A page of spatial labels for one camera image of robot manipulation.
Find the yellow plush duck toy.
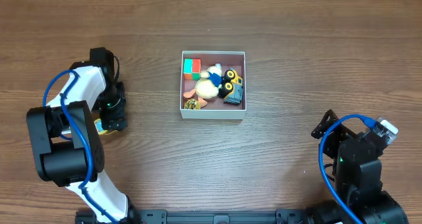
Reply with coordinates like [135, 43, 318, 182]
[183, 63, 222, 108]

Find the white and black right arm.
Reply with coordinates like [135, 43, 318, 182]
[303, 110, 409, 224]

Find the yellow wheel-shaped toy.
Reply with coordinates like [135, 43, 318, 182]
[183, 98, 201, 110]

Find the small rattle drum toy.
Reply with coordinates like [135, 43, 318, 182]
[94, 119, 115, 135]

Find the white box with pink interior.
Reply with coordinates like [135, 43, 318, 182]
[180, 51, 247, 120]

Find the grey and yellow toy truck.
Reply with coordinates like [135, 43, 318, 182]
[218, 68, 243, 105]

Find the multicolour puzzle cube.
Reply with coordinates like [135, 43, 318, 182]
[183, 59, 201, 80]

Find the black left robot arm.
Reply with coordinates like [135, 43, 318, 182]
[26, 47, 143, 223]

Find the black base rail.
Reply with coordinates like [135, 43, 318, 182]
[75, 208, 366, 224]

